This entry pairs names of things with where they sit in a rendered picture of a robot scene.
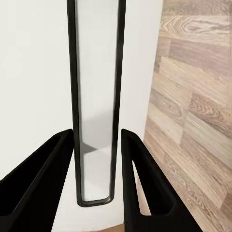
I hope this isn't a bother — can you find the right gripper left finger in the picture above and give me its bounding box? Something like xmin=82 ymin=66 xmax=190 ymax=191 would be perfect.
xmin=0 ymin=129 xmax=74 ymax=232

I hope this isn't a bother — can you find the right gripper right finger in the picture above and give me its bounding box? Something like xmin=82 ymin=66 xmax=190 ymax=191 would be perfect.
xmin=121 ymin=129 xmax=203 ymax=232

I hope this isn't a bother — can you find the hardback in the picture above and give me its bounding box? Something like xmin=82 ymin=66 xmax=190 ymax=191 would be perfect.
xmin=67 ymin=0 xmax=126 ymax=207

